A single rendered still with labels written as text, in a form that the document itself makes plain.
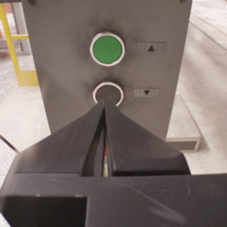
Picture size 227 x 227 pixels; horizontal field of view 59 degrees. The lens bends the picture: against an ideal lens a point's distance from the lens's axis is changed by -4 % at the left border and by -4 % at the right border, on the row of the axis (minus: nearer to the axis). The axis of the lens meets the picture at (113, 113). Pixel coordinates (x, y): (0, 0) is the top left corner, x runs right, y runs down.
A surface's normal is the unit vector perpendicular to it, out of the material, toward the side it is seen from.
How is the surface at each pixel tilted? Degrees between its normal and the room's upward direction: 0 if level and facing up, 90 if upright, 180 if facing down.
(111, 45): 90
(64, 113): 90
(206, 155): 0
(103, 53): 90
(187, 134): 0
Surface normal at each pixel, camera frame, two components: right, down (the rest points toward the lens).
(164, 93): 0.01, 0.60
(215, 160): 0.00, -0.80
